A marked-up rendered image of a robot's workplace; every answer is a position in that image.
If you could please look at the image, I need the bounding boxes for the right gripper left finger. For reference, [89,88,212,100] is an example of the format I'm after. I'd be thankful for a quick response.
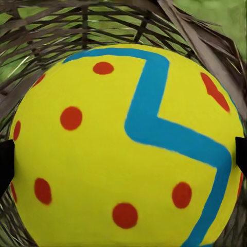
[0,140,14,199]

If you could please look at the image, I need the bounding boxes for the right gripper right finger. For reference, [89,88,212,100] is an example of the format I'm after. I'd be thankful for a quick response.
[236,136,247,178]

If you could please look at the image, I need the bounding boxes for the wicker basket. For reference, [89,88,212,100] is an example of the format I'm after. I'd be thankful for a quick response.
[0,0,247,247]

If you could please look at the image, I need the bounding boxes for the easter egg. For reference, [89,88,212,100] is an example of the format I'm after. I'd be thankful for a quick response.
[9,43,245,247]

